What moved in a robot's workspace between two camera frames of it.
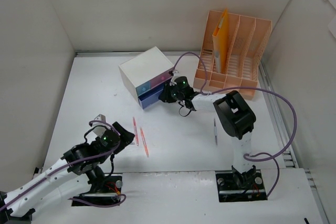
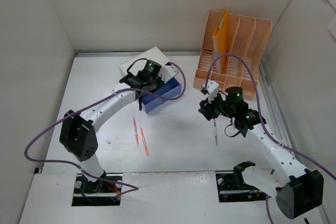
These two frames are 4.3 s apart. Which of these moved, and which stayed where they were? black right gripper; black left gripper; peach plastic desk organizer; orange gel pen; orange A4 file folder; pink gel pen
Moved: black right gripper; black left gripper
Stayed: orange A4 file folder; peach plastic desk organizer; pink gel pen; orange gel pen
